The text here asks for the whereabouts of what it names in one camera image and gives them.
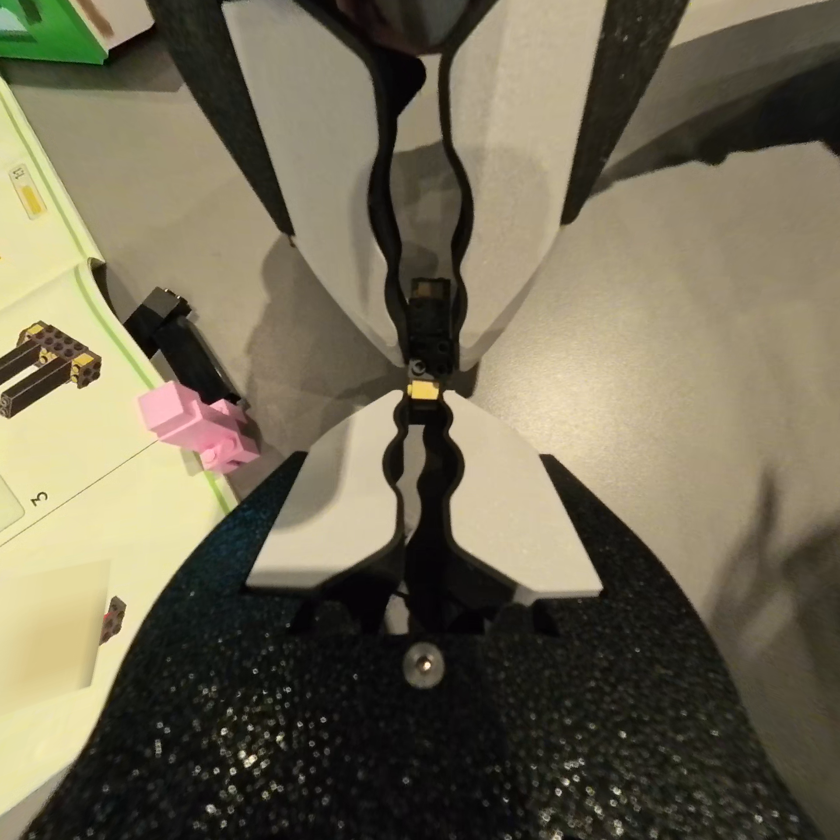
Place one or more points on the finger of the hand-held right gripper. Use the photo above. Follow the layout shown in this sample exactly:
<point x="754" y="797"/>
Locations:
<point x="525" y="164"/>
<point x="308" y="131"/>

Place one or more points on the long black brick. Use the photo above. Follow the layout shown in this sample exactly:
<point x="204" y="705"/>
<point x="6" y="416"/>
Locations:
<point x="190" y="361"/>
<point x="148" y="315"/>

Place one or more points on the pink brick pig figure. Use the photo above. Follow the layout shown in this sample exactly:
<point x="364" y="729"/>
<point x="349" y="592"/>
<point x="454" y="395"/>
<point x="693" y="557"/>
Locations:
<point x="177" y="413"/>

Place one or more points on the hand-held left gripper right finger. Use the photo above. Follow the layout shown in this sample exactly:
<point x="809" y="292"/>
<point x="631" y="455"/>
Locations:
<point x="518" y="518"/>

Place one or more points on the grey desk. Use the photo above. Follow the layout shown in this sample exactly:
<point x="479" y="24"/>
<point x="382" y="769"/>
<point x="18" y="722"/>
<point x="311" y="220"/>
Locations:
<point x="656" y="328"/>

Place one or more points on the pale green instruction booklet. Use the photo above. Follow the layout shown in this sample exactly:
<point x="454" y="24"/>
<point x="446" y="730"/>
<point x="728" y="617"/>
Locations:
<point x="79" y="446"/>

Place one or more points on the dark brick tan plate assembly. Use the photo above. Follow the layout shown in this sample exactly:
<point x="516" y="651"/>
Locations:
<point x="430" y="328"/>

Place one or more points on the green cardboard box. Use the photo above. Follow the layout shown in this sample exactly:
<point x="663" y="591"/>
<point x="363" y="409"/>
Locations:
<point x="59" y="26"/>

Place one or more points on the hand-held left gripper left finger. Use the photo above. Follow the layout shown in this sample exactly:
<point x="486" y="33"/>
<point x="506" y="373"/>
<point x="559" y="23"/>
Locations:
<point x="328" y="518"/>

